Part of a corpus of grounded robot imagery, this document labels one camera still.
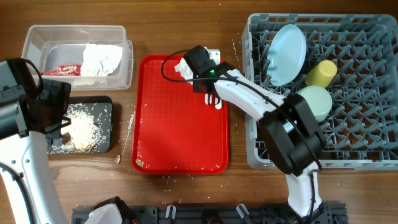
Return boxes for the white plastic spoon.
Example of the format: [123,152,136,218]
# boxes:
[215,97,223,110]

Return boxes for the large light blue plate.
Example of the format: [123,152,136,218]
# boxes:
[266,24,307,86]

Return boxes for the green bowl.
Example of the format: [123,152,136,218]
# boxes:
[297,85,332,122]

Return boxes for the red serving tray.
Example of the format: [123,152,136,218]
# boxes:
[131,54,229,175]

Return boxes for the yellow plastic cup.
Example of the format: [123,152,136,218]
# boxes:
[305,60,338,88]

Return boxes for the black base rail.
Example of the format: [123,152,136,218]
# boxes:
[71,203,348,224]

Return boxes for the brown food scraps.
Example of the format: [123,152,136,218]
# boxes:
[49,104,108,154]

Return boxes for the grey dishwasher rack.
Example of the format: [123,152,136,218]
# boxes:
[241,13,397,170]

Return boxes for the white tissue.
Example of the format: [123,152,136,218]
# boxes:
[174,58,193,80]

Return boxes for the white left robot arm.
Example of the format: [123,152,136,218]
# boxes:
[1,58,71,223]

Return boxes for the black food waste tray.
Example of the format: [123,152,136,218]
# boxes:
[46,95,113,155]

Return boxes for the peanut shell on table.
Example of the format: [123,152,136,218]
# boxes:
[114,155,121,164]

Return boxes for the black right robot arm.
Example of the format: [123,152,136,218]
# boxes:
[183,45,326,223]

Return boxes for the red snack wrapper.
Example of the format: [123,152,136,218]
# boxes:
[41,64,81,77]

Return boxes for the spilled rice line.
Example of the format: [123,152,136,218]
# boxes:
[119,104,136,159]

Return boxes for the clear plastic waste bin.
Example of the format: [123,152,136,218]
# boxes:
[21,25,133,91]

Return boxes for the peanut shell on tray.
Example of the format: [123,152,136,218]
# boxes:
[135,159,144,168]

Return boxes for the white plastic fork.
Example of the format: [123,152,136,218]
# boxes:
[205,93,212,105]

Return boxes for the white paper napkin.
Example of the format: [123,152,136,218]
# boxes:
[80,44,123,77]

